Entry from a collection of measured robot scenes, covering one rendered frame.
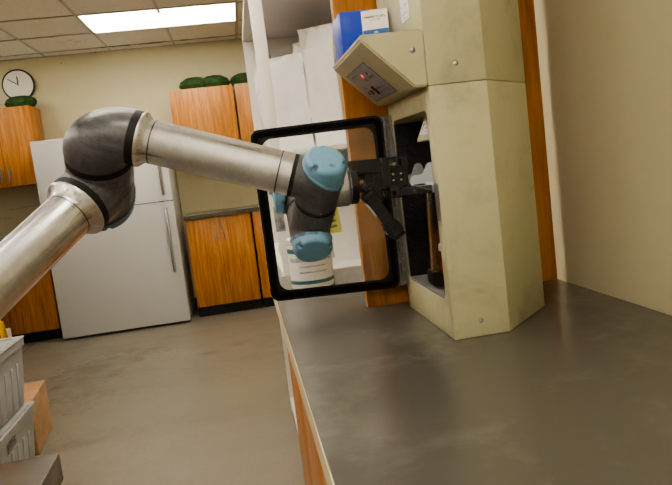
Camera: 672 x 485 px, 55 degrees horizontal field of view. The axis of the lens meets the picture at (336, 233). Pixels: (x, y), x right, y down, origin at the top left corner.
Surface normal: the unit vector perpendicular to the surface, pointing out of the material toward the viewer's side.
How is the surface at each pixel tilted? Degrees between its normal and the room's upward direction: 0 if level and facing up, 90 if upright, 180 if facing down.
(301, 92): 85
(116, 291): 90
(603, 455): 0
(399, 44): 90
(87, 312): 90
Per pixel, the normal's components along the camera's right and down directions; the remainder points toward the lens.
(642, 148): -0.98, 0.14
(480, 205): 0.15, 0.09
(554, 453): -0.12, -0.99
